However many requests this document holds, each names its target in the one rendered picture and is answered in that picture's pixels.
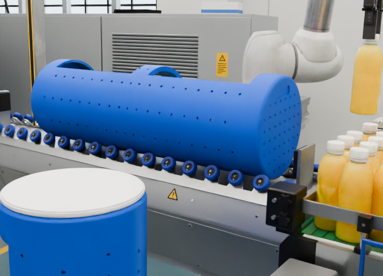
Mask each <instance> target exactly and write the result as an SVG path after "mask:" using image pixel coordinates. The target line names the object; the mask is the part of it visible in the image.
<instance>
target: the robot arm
mask: <svg viewBox="0 0 383 276"><path fill-rule="evenodd" d="M334 4H335V0H307V7H306V11H305V17H304V24H303V27H301V28H300V29H299V30H298V31H297V32H296V34H295V36H294V38H293V40H292V42H291V43H287V42H285V38H284V36H283V35H282V34H281V33H279V32H277V31H276V30H268V31H256V32H254V33H253V34H252V36H250V38H249V39H248V41H247V44H246V47H245V51H244V55H243V66H242V82H243V83H246V84H250V83H251V81H252V80H253V79H254V78H255V77H256V76H258V75H260V74H280V75H287V76H289V77H291V78H292V79H293V80H294V82H295V83H316V82H322V81H325V80H328V79H331V78H333V77H335V76H336V75H337V74H338V73H339V72H340V71H341V69H342V67H343V63H344V58H343V53H342V50H341V48H340V47H339V46H338V45H337V44H336V43H335V36H334V34H333V32H332V31H331V30H330V29H329V28H330V25H331V19H332V13H333V7H334ZM363 7H364V8H362V11H365V15H364V26H363V33H362V39H375V37H376V34H379V35H380V33H381V21H382V12H383V0H364V4H363ZM379 39H380V38H379Z"/></svg>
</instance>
